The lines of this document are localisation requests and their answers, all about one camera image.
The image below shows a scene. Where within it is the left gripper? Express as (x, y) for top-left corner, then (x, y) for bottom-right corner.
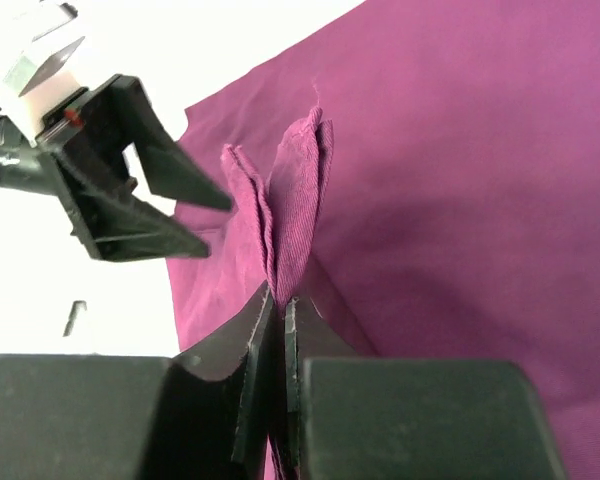
(0, 74), (232, 261)

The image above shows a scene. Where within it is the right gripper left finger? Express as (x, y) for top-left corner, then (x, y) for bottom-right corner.
(0, 286), (276, 479)

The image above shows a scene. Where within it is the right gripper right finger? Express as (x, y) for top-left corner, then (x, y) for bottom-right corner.
(285, 298), (567, 479)

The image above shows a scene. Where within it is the purple cloth mat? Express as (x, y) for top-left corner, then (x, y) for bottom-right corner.
(167, 1), (600, 479)

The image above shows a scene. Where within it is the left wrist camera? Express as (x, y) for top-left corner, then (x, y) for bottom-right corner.
(0, 1), (85, 145)

